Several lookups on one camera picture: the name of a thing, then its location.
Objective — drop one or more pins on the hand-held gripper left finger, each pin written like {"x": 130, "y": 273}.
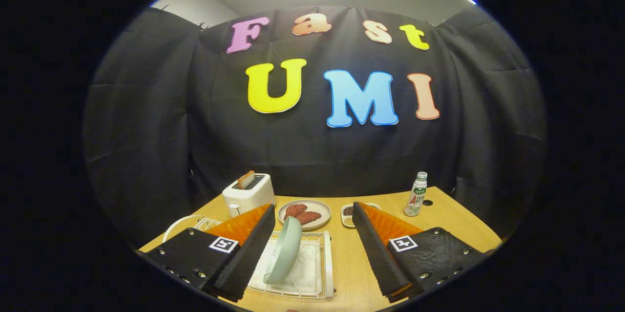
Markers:
{"x": 249, "y": 258}

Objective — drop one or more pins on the white toaster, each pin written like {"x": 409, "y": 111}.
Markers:
{"x": 249, "y": 198}

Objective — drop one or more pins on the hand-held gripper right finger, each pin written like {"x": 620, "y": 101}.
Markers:
{"x": 378, "y": 253}

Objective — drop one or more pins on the toast slice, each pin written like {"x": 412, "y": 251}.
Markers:
{"x": 245, "y": 180}

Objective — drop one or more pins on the beige plate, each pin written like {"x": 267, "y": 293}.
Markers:
{"x": 325, "y": 214}

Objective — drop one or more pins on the brown meat patty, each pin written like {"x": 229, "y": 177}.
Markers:
{"x": 294, "y": 210}
{"x": 310, "y": 218}

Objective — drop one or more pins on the pale green plate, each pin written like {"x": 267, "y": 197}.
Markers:
{"x": 285, "y": 253}

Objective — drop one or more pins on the white bottle with green label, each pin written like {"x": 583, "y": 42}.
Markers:
{"x": 415, "y": 197}

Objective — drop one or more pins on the white divided snack tray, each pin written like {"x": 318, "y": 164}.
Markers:
{"x": 347, "y": 214}

